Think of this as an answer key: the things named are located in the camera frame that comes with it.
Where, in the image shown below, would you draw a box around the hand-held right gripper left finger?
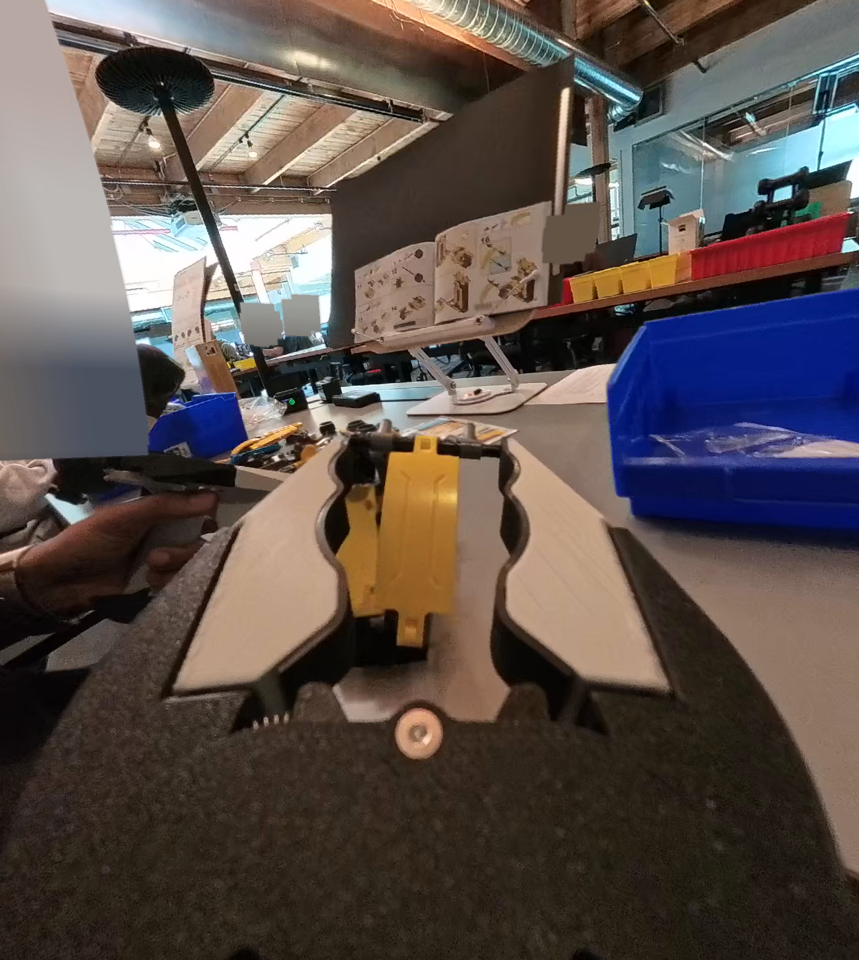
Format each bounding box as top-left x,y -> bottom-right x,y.
171,437 -> 356,714

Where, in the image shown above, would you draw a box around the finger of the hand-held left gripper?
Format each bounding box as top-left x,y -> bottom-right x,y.
216,465 -> 288,496

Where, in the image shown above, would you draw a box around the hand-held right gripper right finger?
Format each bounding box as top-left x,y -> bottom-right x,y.
493,438 -> 672,696

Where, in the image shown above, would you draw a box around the yellow black toy brick model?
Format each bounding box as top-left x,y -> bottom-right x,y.
324,431 -> 393,665

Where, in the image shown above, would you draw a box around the yellow brick panel with axle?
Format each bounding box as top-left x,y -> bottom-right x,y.
369,431 -> 506,648

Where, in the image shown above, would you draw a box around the person's left hand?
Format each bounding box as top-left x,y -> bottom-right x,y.
23,491 -> 221,618

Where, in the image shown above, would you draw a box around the pile of small brick pieces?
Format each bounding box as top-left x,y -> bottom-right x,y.
229,420 -> 341,475

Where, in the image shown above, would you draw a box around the blue plastic bin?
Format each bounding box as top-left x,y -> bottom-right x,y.
606,279 -> 859,535
146,391 -> 249,460

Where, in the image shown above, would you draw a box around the clear plastic bag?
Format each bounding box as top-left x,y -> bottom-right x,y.
238,396 -> 288,432
647,421 -> 859,460

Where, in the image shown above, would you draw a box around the tan printed product box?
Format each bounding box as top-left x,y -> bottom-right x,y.
185,341 -> 239,397

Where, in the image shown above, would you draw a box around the large brown cardboard box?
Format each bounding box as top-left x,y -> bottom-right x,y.
171,256 -> 217,369

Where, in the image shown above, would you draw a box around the yellow printed leaflet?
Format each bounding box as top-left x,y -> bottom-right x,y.
398,416 -> 519,445

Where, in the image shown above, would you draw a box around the printed paper sheets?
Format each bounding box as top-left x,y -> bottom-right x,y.
525,363 -> 620,406

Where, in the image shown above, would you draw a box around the open instruction booklet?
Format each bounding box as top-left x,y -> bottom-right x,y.
353,201 -> 554,335

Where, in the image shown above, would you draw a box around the small white cardboard box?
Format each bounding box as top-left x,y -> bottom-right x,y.
665,210 -> 707,256

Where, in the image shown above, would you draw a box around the black floor lamp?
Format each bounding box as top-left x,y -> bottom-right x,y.
94,45 -> 247,316

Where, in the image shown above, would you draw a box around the long red plastic bin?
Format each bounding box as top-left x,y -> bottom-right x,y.
688,211 -> 856,279

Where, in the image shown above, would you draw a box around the black music stand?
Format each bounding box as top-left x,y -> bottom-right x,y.
638,187 -> 677,256

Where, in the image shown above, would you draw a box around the black pipe assembly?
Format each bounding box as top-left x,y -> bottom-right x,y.
722,166 -> 854,226

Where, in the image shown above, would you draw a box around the silver ventilation duct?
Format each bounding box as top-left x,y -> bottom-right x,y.
407,0 -> 644,117

